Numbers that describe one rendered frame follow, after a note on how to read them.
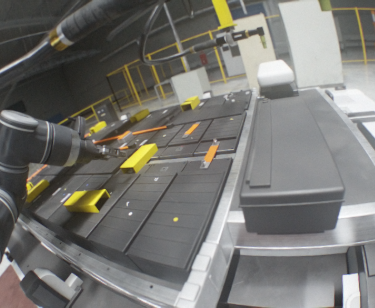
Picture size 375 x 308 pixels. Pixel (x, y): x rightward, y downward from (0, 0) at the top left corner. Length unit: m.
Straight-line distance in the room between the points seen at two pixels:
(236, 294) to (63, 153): 0.56
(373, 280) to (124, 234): 0.54
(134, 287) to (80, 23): 0.43
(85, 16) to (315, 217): 0.43
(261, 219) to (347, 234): 0.21
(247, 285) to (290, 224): 0.28
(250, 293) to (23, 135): 0.64
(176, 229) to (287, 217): 0.21
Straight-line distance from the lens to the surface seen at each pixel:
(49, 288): 0.58
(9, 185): 0.51
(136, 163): 0.69
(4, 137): 0.48
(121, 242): 0.44
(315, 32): 4.92
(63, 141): 0.51
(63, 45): 0.36
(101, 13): 0.31
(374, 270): 0.47
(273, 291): 0.54
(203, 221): 0.39
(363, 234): 0.46
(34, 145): 0.48
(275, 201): 0.27
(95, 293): 0.59
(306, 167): 0.30
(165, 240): 0.39
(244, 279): 0.56
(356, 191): 0.44
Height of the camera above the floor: 1.28
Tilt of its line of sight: 25 degrees down
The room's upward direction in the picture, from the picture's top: 20 degrees counter-clockwise
